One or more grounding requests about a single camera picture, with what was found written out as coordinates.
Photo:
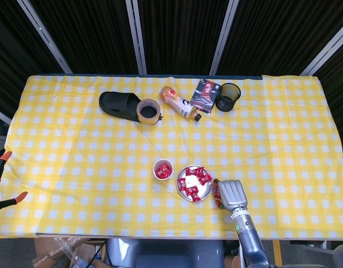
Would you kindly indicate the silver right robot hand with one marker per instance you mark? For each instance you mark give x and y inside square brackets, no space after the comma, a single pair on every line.
[232,195]

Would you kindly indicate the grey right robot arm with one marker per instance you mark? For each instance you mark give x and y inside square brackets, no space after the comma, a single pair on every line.
[249,240]

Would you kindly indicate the round silver metal plate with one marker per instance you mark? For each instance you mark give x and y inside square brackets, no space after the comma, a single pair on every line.
[192,181]

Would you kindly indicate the white paper cup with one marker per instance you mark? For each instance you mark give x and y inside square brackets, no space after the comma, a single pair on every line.
[155,178]

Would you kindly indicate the yellow table leg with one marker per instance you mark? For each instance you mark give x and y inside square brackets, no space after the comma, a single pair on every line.
[276,248]

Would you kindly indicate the brown cardboard box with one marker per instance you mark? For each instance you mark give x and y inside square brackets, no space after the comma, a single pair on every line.
[43,245]

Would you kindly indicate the grey robot torso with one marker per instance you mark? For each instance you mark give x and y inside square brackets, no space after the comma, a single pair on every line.
[165,254]

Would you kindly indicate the black mesh pen holder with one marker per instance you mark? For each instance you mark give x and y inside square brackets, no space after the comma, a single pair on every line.
[221,104]

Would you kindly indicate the clear plastic wrap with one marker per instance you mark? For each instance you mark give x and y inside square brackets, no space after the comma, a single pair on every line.
[65,245]

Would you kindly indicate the dark box with red print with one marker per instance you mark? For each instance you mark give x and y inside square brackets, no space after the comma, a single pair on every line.
[204,95]

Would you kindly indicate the yellow white checked tablecloth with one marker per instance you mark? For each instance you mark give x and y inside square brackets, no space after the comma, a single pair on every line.
[104,167]

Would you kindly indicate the orange drink plastic bottle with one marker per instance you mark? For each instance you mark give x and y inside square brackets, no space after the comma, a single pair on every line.
[176,102]

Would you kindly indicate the clear packing tape roll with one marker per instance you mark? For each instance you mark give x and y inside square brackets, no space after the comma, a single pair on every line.
[147,121]

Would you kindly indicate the black pleated curtain panel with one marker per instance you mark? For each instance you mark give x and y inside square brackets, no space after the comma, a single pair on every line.
[90,36]
[179,36]
[271,36]
[9,56]
[338,83]

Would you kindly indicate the black rubber slipper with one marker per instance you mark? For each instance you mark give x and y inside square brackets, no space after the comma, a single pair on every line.
[115,103]

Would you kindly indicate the white metal frame post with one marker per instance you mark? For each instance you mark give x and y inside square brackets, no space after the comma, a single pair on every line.
[327,52]
[224,36]
[1,115]
[137,36]
[45,36]

